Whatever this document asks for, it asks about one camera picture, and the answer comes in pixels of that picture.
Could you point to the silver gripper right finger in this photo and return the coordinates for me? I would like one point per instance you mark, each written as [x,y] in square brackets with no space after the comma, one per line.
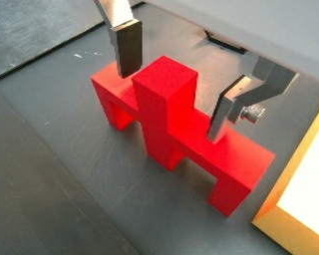
[238,101]

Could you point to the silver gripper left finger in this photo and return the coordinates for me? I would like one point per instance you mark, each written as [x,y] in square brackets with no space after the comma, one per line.
[126,32]

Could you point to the yellow board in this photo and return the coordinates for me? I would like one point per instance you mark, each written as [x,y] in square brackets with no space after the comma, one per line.
[289,215]

